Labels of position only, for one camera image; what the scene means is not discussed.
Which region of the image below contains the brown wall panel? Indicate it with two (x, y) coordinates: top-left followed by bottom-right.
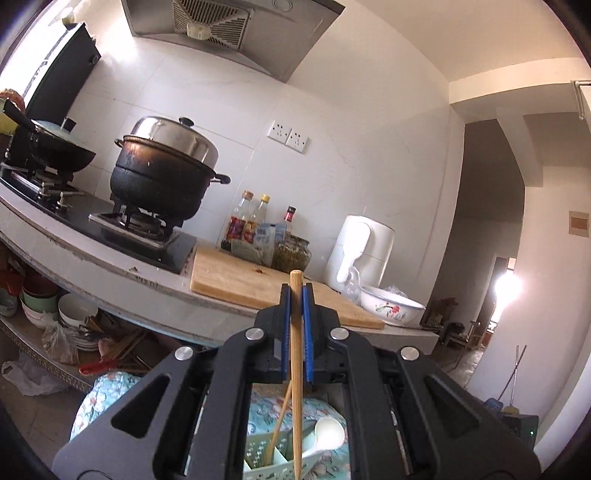
(567, 210), (591, 238)

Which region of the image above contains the red label sauce bottle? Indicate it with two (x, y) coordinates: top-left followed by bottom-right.
(222, 190), (254, 252)

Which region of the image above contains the steel pot lid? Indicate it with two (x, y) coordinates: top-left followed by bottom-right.
(124, 115), (220, 169)

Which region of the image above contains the teal floral blanket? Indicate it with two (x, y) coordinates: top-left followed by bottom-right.
(69, 371), (352, 480)

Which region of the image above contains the clear plastic bag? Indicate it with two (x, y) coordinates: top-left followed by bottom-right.
(342, 265), (363, 305)

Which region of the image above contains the dark box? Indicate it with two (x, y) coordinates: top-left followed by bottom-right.
(501, 411), (540, 450)

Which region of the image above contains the black wok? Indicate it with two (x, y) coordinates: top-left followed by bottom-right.
(2, 99), (98, 172)

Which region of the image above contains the steel range hood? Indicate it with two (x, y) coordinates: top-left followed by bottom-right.
(121, 0), (346, 84)

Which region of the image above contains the black cooking pot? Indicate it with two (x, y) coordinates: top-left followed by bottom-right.
(109, 134), (232, 229)

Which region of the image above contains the glass pickle jar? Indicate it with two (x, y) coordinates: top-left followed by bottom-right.
(271, 233), (312, 274)

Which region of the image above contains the black box appliance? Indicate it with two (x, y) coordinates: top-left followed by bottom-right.
(23, 22), (101, 123)

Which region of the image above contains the white wall pipe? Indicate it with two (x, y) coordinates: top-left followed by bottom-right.
(573, 79), (591, 121)

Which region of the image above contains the black gas stove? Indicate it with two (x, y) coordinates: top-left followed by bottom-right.
(0, 161), (198, 274)

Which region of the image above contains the white bowl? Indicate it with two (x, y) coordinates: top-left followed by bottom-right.
(58, 293), (100, 328)

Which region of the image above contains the white kitchen appliance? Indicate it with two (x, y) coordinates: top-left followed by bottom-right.
(323, 215), (397, 294)

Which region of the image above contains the green plastic utensil holder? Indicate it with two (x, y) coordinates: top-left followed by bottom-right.
(242, 427), (352, 480)

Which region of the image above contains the wooden cutting board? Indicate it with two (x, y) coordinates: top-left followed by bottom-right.
(190, 244), (386, 330)

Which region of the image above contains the wooden chair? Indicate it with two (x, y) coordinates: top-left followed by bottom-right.
(443, 320), (481, 352)

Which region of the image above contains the red plastic bag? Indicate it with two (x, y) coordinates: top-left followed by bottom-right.
(0, 265), (24, 301)

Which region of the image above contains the yellow cap sauce bottle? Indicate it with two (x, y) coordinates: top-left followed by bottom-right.
(242, 194), (271, 245)

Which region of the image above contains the white plastic bag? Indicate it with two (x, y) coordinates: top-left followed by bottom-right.
(0, 355), (70, 398)

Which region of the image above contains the knotted plastic bag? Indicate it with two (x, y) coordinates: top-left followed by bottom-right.
(41, 320), (81, 365)

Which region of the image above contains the glass wok lid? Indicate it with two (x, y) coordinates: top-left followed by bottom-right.
(33, 117), (88, 140)

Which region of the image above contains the blue packet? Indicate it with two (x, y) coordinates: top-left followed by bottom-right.
(255, 222), (287, 259)

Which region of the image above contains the red utensil handle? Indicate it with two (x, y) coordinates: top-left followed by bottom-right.
(78, 357), (121, 376)

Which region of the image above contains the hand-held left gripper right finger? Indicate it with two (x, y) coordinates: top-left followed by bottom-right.
(302, 282), (541, 480)

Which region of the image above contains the floral enamel basin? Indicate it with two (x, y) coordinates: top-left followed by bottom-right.
(359, 285), (426, 328)

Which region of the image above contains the white plastic spoon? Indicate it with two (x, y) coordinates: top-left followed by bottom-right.
(302, 416), (347, 460)

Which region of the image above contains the stack of white bowls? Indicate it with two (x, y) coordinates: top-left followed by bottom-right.
(21, 307), (61, 329)

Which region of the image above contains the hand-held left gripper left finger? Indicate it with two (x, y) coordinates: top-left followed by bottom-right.
(52, 282), (293, 480)

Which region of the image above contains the green bowl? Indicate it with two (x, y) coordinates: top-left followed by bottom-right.
(18, 286), (61, 315)

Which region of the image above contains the concrete kitchen counter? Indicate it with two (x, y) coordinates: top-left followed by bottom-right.
(0, 175), (439, 356)

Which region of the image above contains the bamboo chopstick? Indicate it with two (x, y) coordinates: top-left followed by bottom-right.
(288, 271), (305, 480)
(262, 383), (294, 466)

